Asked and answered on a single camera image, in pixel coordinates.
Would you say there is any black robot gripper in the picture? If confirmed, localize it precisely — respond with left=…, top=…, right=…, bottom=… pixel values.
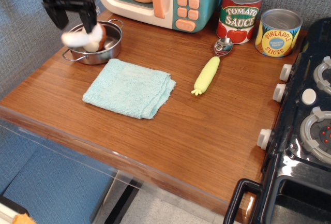
left=42, top=0, right=97, bottom=34

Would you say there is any white brown plush mushroom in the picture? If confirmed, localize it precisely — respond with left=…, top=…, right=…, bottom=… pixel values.
left=61, top=23, right=107, bottom=53

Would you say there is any small steel pot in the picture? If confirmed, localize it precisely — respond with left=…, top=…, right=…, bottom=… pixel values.
left=62, top=19, right=123, bottom=65

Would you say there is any light blue cloth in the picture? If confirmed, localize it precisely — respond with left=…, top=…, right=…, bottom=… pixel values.
left=82, top=58, right=176, bottom=120

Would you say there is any tomato sauce can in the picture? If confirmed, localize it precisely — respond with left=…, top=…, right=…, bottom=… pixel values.
left=217, top=0, right=262, bottom=44

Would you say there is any pineapple slices can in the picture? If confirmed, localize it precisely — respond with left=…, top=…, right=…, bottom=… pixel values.
left=255, top=9, right=303, bottom=58

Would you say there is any orange black object at corner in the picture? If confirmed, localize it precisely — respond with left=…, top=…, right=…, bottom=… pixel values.
left=1, top=196, right=36, bottom=224

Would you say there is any black toy stove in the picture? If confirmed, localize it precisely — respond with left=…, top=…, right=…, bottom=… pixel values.
left=223, top=18, right=330, bottom=223

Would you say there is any spoon with yellow handle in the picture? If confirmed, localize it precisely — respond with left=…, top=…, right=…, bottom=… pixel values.
left=191, top=38, right=233, bottom=96

